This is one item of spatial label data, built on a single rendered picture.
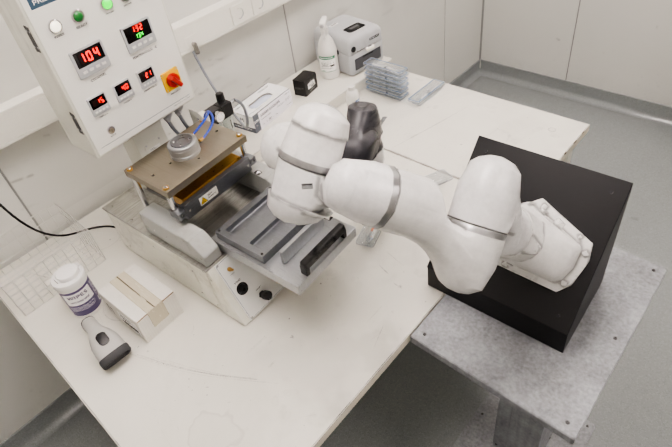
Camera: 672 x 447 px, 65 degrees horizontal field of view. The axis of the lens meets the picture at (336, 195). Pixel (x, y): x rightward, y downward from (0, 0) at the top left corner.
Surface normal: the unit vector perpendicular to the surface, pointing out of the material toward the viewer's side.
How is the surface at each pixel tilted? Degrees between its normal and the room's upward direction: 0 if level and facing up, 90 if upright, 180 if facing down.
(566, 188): 46
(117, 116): 90
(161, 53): 90
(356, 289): 0
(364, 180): 39
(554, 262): 65
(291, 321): 0
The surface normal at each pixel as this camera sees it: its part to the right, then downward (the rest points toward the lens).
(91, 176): 0.74, 0.37
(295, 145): -0.54, -0.08
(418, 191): 0.40, -0.31
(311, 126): -0.12, 0.03
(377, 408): -0.12, -0.75
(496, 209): 0.25, 0.13
